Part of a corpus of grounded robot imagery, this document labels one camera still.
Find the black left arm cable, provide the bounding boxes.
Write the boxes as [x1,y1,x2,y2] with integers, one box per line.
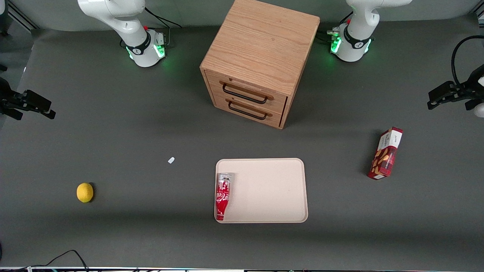
[451,36,484,88]

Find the yellow lemon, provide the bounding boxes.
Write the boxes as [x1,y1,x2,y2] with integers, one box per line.
[76,182,94,203]

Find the black drawer handle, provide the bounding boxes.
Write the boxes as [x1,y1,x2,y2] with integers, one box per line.
[222,82,268,105]
[228,100,268,121]

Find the wooden drawer cabinet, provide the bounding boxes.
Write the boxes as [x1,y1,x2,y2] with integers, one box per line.
[200,0,321,130]

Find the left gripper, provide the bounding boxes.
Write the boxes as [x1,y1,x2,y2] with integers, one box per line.
[427,64,484,111]

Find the black right arm base cable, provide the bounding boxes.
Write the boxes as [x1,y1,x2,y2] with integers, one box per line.
[144,7,182,29]

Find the black left arm base cables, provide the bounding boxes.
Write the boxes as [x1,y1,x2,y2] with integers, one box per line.
[317,29,341,43]

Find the red cookie box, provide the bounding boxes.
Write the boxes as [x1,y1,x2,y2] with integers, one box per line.
[367,127,403,181]

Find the wooden drawer front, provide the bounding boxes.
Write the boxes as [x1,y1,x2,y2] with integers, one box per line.
[213,94,285,128]
[206,71,288,114]

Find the black table edge cable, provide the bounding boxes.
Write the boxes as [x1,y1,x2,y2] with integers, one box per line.
[28,249,90,271]

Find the beige plastic tray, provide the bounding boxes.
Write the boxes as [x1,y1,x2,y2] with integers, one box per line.
[215,158,309,224]

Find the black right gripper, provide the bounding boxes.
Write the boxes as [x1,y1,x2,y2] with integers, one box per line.
[0,77,56,121]

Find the crushed red soda can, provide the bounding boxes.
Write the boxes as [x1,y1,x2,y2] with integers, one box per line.
[215,173,232,221]

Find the aluminium frame rail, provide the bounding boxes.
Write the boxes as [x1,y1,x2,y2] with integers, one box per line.
[7,0,39,31]

